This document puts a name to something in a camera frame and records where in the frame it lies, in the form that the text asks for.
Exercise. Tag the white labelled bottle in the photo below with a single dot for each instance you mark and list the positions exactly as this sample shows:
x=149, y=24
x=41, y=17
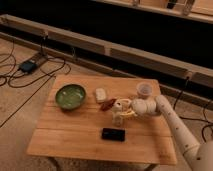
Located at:
x=117, y=119

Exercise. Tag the red chili pepper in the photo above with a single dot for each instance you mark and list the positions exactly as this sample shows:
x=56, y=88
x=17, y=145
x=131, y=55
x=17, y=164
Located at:
x=107, y=105

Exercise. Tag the green bowl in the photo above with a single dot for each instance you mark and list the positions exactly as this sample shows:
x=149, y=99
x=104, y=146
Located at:
x=70, y=97

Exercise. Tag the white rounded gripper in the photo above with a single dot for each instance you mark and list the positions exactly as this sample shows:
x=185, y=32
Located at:
x=139, y=106

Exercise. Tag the wooden folding table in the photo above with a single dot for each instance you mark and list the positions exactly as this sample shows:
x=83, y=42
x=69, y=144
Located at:
x=77, y=133

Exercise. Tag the power strip with adapter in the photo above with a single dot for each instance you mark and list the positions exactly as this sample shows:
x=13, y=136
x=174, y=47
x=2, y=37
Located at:
x=33, y=63

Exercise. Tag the black smartphone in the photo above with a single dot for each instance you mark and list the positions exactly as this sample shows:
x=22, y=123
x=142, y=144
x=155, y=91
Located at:
x=113, y=134

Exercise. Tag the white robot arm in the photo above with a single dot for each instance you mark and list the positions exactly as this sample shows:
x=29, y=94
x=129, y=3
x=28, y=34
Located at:
x=198, y=156

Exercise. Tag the white rectangular block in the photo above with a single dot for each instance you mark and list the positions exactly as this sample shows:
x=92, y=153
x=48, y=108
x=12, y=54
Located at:
x=100, y=95

